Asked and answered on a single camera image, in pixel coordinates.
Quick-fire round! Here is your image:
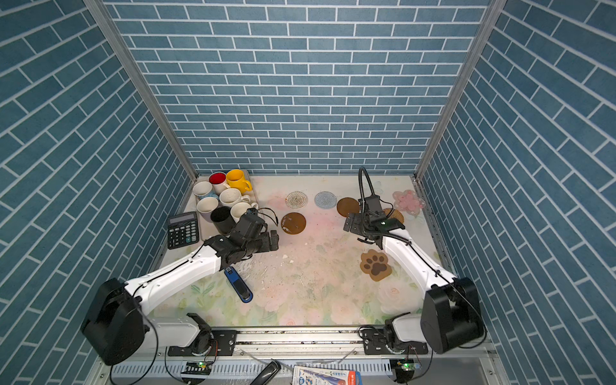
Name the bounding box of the dark brown wooden coaster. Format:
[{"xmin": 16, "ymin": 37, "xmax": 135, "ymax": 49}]
[{"xmin": 336, "ymin": 197, "xmax": 361, "ymax": 218}]

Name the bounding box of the cork paw coaster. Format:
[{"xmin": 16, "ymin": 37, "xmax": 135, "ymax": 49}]
[{"xmin": 360, "ymin": 250, "xmax": 392, "ymax": 282}]

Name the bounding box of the glossy brown scratched coaster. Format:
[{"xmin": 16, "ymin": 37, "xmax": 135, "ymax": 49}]
[{"xmin": 280, "ymin": 212, "xmax": 307, "ymax": 235}]

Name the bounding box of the light blue woven coaster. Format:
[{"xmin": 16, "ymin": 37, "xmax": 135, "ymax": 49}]
[{"xmin": 314, "ymin": 191, "xmax": 338, "ymax": 210}]

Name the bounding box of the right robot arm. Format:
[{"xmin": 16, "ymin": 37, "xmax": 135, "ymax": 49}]
[{"xmin": 343, "ymin": 194, "xmax": 487, "ymax": 354}]

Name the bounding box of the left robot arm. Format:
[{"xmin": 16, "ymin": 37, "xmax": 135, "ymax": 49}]
[{"xmin": 81, "ymin": 210, "xmax": 279, "ymax": 367}]

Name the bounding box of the rattan round coaster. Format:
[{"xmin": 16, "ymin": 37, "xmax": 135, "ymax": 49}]
[{"xmin": 384, "ymin": 209, "xmax": 404, "ymax": 224}]

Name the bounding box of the pink flower coaster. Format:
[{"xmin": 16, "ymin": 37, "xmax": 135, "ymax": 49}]
[{"xmin": 392, "ymin": 189, "xmax": 425, "ymax": 217}]

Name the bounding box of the white mug front right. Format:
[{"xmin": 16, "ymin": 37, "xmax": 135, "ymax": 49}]
[{"xmin": 230, "ymin": 201, "xmax": 258, "ymax": 223}]

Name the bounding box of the black mug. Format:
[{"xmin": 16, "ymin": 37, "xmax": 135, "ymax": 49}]
[{"xmin": 210, "ymin": 206, "xmax": 236, "ymax": 235}]

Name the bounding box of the white mug centre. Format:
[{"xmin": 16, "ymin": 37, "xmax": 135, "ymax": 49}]
[{"xmin": 219, "ymin": 188, "xmax": 250, "ymax": 208}]

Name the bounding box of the beige tray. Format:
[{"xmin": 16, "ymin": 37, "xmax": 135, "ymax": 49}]
[{"xmin": 193, "ymin": 170, "xmax": 258, "ymax": 240}]

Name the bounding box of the white mug lavender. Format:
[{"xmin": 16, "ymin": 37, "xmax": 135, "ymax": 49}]
[{"xmin": 196, "ymin": 197, "xmax": 220, "ymax": 223}]

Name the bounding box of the yellow mug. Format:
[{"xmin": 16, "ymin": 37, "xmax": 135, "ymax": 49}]
[{"xmin": 226, "ymin": 169, "xmax": 253, "ymax": 194}]

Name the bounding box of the red interior mug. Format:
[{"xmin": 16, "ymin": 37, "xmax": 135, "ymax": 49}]
[{"xmin": 208, "ymin": 172, "xmax": 229, "ymax": 196}]

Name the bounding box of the black calculator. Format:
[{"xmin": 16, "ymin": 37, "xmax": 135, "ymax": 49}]
[{"xmin": 167, "ymin": 212, "xmax": 200, "ymax": 250}]

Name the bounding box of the white mug blue base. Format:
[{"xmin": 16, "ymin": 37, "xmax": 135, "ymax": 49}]
[{"xmin": 192, "ymin": 181, "xmax": 217, "ymax": 201}]

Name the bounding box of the left circuit board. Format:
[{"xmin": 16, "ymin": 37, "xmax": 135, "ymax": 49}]
[{"xmin": 181, "ymin": 361, "xmax": 213, "ymax": 377}]

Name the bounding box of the circuit board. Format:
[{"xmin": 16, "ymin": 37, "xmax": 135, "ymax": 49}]
[
  {"xmin": 395, "ymin": 360, "xmax": 421, "ymax": 372},
  {"xmin": 181, "ymin": 361, "xmax": 213, "ymax": 377}
]

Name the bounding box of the right circuit board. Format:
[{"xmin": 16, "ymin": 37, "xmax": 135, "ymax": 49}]
[{"xmin": 395, "ymin": 360, "xmax": 421, "ymax": 372}]

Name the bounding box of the printed packet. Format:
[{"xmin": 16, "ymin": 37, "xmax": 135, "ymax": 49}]
[{"xmin": 291, "ymin": 366, "xmax": 363, "ymax": 385}]

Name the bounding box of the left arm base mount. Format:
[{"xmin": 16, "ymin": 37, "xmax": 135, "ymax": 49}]
[{"xmin": 167, "ymin": 312, "xmax": 238, "ymax": 358}]

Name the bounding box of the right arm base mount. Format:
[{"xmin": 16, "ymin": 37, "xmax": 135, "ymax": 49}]
[{"xmin": 357, "ymin": 325, "xmax": 428, "ymax": 355}]

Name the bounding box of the black remote handle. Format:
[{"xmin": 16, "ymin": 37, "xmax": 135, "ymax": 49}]
[{"xmin": 250, "ymin": 360, "xmax": 282, "ymax": 385}]

